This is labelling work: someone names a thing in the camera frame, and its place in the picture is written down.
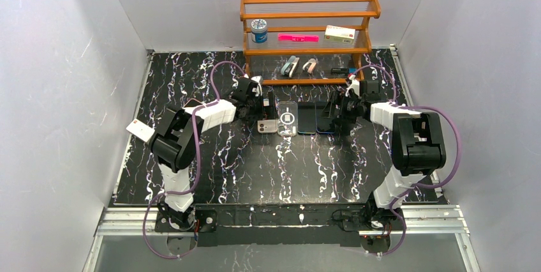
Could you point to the dark phone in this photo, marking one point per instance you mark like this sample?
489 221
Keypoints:
306 118

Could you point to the orange wooden shelf rack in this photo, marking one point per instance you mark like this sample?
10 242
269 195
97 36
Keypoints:
290 42

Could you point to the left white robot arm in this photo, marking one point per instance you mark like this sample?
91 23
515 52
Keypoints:
176 144

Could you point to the clear phone case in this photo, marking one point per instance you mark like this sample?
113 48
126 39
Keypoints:
287 119

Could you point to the pink white stapler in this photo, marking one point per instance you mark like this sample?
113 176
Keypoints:
309 66

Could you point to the blue grey stapler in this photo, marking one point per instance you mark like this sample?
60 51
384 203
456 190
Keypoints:
289 67

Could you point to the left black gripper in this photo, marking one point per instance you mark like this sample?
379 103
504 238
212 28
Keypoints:
263 106

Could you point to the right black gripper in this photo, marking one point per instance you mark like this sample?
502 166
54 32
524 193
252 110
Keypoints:
336 112

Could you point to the white cardboard box on shelf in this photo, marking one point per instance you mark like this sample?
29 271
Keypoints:
340 34

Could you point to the right black motor mount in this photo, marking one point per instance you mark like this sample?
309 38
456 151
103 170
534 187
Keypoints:
374 230

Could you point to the blue white round jar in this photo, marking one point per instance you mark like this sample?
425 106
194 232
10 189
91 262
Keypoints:
259 30

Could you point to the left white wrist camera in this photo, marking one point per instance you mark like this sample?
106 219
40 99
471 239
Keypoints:
256 81

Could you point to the white box with red label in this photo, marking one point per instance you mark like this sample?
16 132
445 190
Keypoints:
140 130

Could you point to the left black motor mount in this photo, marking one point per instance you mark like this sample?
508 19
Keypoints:
206 220

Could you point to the pink plastic ruler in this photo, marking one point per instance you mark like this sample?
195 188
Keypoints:
298 37

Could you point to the black blue small device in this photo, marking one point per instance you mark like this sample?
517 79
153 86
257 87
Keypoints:
339 71

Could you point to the black motor mount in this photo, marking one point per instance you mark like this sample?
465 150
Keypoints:
206 220
374 230

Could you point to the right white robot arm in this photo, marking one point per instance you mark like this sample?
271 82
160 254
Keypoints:
416 146

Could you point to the beige phone case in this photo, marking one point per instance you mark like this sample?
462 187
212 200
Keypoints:
267 126

